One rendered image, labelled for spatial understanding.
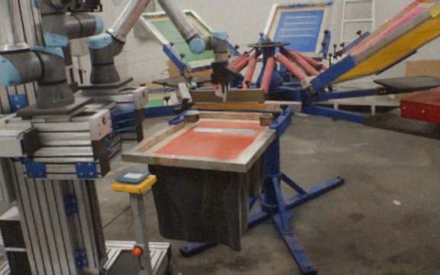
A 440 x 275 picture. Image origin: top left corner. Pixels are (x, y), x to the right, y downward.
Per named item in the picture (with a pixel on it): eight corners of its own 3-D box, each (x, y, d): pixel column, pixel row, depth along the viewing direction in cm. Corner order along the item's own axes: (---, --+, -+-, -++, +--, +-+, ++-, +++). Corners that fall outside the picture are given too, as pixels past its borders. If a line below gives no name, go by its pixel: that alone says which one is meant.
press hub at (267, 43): (292, 229, 315) (289, 40, 275) (241, 223, 330) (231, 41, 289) (302, 206, 349) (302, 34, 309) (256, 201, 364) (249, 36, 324)
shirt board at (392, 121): (481, 134, 223) (483, 120, 221) (444, 154, 200) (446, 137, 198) (289, 101, 325) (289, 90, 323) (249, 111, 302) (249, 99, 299)
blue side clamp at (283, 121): (278, 139, 215) (278, 125, 213) (268, 138, 217) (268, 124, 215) (291, 122, 242) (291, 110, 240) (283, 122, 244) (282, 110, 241)
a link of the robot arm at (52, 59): (73, 77, 173) (68, 43, 169) (44, 83, 163) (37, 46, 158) (55, 76, 180) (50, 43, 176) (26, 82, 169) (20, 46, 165)
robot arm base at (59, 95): (28, 108, 169) (24, 83, 166) (48, 100, 183) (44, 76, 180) (63, 108, 166) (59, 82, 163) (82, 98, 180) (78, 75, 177)
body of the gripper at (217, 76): (216, 82, 235) (215, 60, 232) (231, 82, 232) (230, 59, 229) (211, 85, 229) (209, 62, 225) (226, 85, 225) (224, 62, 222)
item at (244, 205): (243, 249, 198) (238, 162, 185) (235, 248, 199) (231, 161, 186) (270, 205, 238) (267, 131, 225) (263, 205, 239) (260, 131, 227)
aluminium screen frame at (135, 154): (246, 173, 173) (245, 163, 172) (121, 161, 195) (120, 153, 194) (289, 120, 242) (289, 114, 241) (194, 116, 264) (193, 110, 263)
